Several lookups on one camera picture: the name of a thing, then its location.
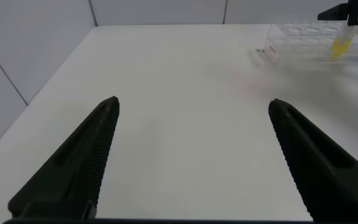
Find clear plastic test tube rack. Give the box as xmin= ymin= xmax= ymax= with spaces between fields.
xmin=264 ymin=20 xmax=358 ymax=66

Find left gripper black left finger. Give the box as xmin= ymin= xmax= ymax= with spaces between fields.
xmin=7 ymin=95 xmax=121 ymax=218

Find test tube with yellow pigment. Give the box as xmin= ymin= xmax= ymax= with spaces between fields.
xmin=329 ymin=24 xmax=358 ymax=60

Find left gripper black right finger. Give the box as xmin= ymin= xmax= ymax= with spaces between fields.
xmin=267 ymin=98 xmax=358 ymax=223

